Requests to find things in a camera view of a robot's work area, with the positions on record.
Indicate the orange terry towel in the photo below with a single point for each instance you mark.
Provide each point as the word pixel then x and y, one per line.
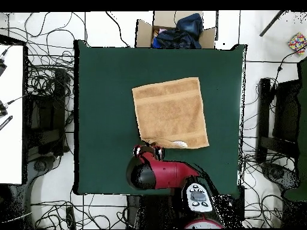
pixel 170 112

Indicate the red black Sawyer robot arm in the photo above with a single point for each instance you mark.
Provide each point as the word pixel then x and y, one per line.
pixel 168 172

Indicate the colourful patterned item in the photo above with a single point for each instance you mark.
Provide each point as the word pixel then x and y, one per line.
pixel 297 43

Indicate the dark green table cloth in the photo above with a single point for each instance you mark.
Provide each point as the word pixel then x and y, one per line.
pixel 108 155

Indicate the black power strip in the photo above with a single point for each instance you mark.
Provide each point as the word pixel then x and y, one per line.
pixel 70 216

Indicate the grey black floor stand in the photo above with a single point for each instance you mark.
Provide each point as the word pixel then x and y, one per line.
pixel 40 165

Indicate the black equipment case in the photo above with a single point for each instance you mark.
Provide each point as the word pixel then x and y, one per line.
pixel 48 107

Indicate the brown cardboard box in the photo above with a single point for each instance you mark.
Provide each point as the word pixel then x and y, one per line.
pixel 144 33

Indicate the dark blue clothing pile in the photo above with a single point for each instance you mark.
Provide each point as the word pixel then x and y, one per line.
pixel 184 36

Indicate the white side table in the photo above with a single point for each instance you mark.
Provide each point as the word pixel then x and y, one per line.
pixel 12 119

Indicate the black strip with white marks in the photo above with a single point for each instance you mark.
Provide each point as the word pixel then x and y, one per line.
pixel 6 122

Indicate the black rod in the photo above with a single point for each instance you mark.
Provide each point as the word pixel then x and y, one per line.
pixel 272 23

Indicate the black frame stand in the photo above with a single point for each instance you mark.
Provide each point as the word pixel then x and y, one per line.
pixel 286 107

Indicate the black camera device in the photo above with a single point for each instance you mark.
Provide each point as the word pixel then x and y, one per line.
pixel 2 67

